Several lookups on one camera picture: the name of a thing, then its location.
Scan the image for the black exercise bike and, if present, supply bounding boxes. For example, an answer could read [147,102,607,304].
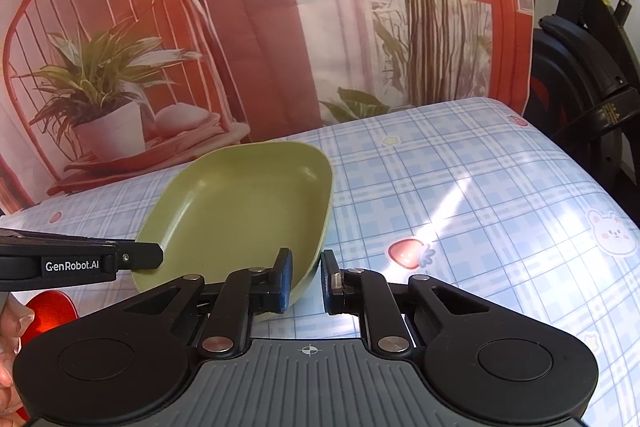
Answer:
[520,0,640,229]

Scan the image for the printed backdrop cloth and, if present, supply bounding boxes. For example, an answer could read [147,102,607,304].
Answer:
[0,0,537,214]

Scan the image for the green plate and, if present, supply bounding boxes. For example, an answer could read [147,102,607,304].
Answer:
[131,142,335,321]

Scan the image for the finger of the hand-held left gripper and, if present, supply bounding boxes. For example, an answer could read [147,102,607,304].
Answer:
[116,240,165,271]

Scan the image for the person's left hand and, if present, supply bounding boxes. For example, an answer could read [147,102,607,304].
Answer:
[0,294,36,414]

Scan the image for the red plate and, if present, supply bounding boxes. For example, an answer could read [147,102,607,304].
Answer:
[6,290,80,427]

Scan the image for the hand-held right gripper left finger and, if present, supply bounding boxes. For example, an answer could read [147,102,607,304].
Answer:
[124,248,294,356]

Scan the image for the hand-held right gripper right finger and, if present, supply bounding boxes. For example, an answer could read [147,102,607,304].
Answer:
[321,250,497,354]

